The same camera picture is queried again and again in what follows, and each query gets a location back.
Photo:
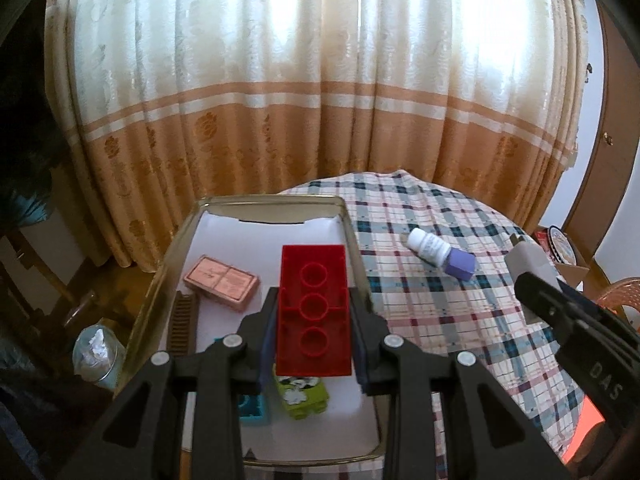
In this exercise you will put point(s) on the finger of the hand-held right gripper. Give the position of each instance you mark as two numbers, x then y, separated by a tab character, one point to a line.
575	295
540	295

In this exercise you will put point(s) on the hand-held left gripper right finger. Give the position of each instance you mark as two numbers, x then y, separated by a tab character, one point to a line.
361	360

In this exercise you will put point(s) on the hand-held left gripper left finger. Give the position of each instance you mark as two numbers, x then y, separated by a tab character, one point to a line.
267	360

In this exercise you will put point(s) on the white power adapter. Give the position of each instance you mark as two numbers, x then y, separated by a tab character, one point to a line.
530	260

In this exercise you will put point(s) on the red building block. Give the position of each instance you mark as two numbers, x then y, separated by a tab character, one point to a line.
312	305

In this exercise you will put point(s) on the pink rectangular box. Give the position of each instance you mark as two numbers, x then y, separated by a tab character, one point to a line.
220	280

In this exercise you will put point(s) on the brown comb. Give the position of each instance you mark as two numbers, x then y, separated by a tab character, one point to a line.
181	325

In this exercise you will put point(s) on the gold tin tray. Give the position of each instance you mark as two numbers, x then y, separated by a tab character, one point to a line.
225	245

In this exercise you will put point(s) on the cardboard box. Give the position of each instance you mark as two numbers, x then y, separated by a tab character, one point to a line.
575	272

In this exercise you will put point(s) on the green building block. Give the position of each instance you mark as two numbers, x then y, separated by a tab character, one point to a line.
300	397

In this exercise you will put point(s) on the blue building block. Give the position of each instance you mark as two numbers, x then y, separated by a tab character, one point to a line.
252	407

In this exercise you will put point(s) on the wicker chair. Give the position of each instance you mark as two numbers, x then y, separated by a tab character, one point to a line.
625	292

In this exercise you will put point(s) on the orange cloth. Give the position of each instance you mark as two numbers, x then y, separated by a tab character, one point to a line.
587	425

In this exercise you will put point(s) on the round patterned tin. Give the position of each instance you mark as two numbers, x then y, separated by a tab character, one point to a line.
560	245

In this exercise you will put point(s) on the purple block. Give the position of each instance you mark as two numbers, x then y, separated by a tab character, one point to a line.
460	262

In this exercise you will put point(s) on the wooden cabinet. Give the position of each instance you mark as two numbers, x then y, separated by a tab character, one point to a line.
615	185

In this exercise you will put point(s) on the white pill bottle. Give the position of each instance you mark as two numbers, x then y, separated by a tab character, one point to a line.
427	245

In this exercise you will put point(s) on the trash bin with tissue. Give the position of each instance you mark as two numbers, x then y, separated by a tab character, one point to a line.
100	360

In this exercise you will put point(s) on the dark wooden stool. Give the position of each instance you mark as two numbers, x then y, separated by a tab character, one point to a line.
30	270

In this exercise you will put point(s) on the beige and orange curtain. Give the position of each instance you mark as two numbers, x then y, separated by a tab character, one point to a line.
320	85

